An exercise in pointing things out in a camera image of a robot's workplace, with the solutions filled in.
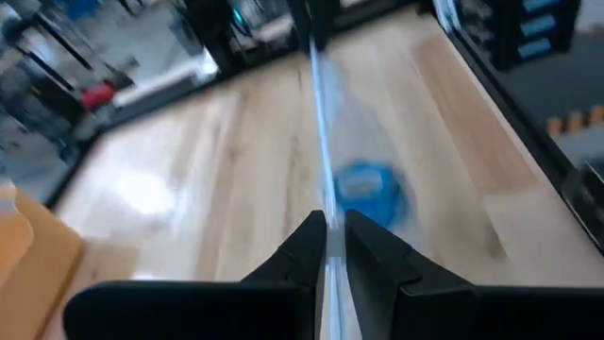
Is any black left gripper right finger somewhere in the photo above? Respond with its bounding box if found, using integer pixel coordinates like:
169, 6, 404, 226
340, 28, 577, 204
344, 210, 604, 340

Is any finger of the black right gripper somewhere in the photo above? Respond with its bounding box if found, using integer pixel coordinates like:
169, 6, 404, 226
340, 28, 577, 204
315, 0, 342, 52
299, 0, 317, 51

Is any clear plastic bag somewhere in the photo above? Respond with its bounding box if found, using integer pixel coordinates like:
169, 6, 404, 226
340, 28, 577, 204
307, 40, 419, 340

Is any blue elastic bandage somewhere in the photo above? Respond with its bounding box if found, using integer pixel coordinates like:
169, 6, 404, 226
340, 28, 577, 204
332, 161, 412, 231

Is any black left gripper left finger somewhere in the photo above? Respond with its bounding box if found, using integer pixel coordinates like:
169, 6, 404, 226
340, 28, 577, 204
63, 210, 328, 340

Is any yellow plastic bin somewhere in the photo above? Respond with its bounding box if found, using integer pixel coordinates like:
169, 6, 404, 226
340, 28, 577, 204
0, 182, 87, 340

